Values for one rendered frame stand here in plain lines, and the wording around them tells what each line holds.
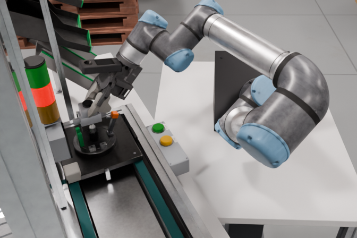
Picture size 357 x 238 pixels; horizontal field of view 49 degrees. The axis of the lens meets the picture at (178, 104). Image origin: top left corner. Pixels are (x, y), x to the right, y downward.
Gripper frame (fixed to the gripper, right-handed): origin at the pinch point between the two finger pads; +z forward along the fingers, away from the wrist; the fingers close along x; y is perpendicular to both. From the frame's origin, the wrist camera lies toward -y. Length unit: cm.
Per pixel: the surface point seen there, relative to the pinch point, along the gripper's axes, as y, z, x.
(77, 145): 4.4, 13.0, -1.1
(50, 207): -44, -29, -78
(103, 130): 11.5, 6.6, 2.5
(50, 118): -18.9, -4.6, -21.5
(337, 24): 292, -110, 174
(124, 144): 16.3, 5.0, -4.8
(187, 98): 51, -10, 22
